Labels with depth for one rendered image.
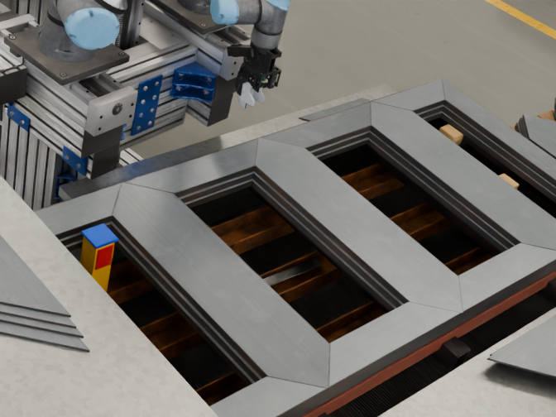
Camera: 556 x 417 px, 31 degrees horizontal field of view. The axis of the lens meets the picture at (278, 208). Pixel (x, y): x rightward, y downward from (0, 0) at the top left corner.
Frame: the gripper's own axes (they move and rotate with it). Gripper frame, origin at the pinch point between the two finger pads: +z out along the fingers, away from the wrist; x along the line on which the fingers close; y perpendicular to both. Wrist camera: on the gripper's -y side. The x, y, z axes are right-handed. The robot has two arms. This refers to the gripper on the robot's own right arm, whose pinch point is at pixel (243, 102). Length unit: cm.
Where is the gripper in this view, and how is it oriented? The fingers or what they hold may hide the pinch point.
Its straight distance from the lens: 275.7
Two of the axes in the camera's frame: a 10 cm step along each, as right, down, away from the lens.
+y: 6.5, 5.8, -4.9
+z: -2.2, 7.6, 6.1
